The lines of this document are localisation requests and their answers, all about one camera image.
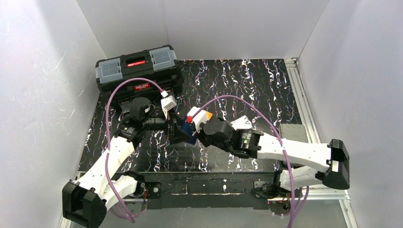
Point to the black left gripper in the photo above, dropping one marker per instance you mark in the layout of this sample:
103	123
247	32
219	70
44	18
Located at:
169	126

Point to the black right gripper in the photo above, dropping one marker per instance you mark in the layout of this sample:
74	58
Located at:
199	133

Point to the navy blue card holder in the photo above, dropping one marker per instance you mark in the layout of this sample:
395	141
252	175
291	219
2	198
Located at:
188	129

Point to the orange credit card stack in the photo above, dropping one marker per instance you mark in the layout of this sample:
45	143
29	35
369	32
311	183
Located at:
206	116

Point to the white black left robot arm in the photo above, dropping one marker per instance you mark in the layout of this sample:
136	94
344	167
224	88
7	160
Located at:
87	200

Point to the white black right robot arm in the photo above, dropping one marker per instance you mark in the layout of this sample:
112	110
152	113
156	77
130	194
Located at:
319	163

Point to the white card stack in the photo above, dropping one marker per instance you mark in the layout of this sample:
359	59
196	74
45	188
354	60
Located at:
241	123

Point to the black red toolbox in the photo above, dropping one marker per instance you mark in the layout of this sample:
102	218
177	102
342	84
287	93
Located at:
157	68

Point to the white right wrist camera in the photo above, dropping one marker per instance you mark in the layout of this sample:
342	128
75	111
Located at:
197	119

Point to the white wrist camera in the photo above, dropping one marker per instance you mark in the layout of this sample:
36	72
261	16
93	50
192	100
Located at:
197	119
168	103

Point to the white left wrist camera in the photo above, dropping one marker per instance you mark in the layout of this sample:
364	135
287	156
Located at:
168	103

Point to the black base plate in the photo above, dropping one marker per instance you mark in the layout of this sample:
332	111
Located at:
213	189

